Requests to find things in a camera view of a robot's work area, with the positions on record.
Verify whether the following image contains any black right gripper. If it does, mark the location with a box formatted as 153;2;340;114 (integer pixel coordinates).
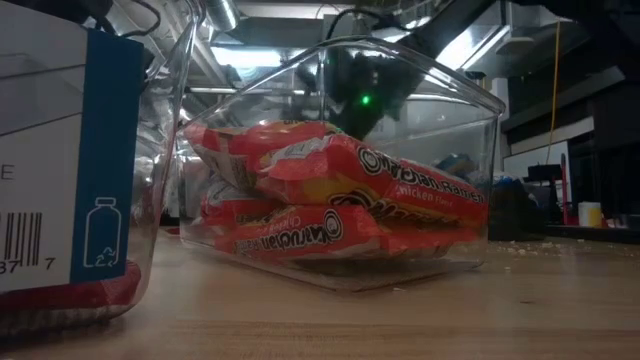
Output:
326;46;427;142

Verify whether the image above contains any clear plastic bin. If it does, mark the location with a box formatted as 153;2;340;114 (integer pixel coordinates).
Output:
175;35;507;294

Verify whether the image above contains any orange Maruchan chicken ramen pack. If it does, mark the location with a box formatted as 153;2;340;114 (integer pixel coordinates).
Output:
257;133;490;227
213;203;484;261
199;177;289;229
182;119;346;199

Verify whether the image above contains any blue Maruchan ramen pack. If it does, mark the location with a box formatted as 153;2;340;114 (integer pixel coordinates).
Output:
433;152;477;177
492;171;521;187

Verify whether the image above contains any labelled clear bin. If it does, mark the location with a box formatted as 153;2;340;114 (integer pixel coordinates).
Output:
0;0;209;334

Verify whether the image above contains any red Maruchan ramen pack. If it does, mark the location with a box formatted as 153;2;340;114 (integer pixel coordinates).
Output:
0;262;144;326

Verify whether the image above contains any ceiling light panel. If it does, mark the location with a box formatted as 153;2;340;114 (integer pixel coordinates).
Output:
434;24;511;71
209;45;284;69

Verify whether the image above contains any black desk leg stand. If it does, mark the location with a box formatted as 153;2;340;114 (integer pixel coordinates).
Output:
526;163;562;225

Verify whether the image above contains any red pole stand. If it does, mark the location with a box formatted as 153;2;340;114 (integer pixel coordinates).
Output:
558;152;571;226

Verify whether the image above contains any white yellow cylindrical container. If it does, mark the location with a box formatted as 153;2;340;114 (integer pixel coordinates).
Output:
577;201;604;229

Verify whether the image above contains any silver ventilation duct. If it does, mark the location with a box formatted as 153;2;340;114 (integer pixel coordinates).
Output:
203;0;242;32

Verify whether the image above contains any yellow hanging cable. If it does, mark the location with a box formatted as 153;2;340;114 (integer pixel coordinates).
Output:
544;19;562;166

